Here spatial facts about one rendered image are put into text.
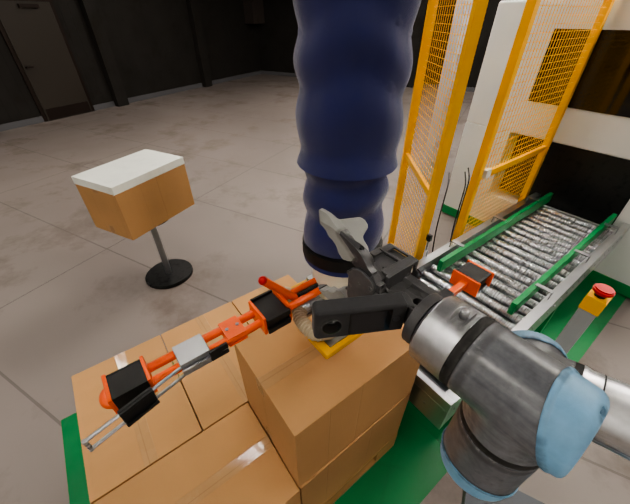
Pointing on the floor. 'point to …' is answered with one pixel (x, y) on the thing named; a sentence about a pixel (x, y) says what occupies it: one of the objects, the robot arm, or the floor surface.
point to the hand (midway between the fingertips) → (315, 251)
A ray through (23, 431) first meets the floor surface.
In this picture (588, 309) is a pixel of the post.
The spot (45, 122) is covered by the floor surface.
